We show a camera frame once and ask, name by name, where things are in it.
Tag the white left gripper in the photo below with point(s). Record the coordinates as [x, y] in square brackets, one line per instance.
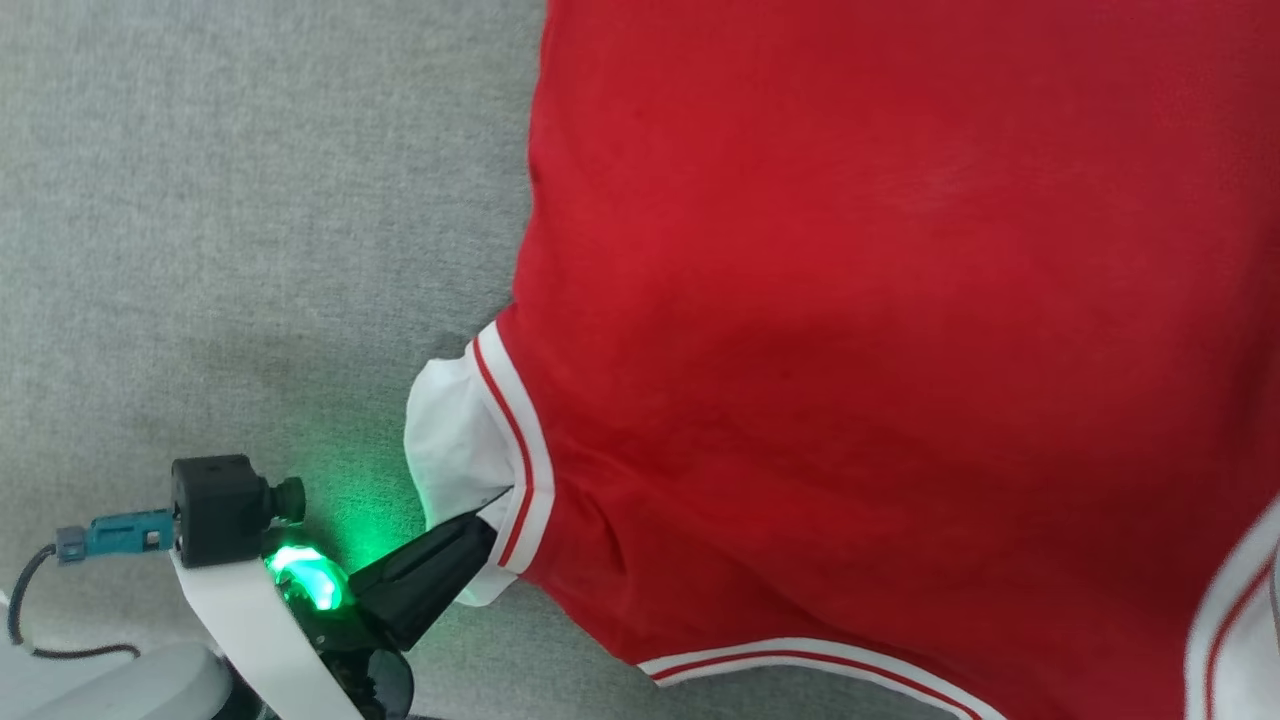
[260, 640]

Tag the red white sports jersey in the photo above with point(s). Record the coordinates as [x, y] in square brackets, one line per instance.
[850, 350]

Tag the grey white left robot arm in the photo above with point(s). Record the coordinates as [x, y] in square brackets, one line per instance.
[130, 690]

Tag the grey fabric sofa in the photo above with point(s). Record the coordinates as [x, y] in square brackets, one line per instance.
[220, 250]

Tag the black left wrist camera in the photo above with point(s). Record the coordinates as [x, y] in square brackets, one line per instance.
[215, 505]

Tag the teal left camera connector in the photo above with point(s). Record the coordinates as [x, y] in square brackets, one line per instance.
[125, 532]

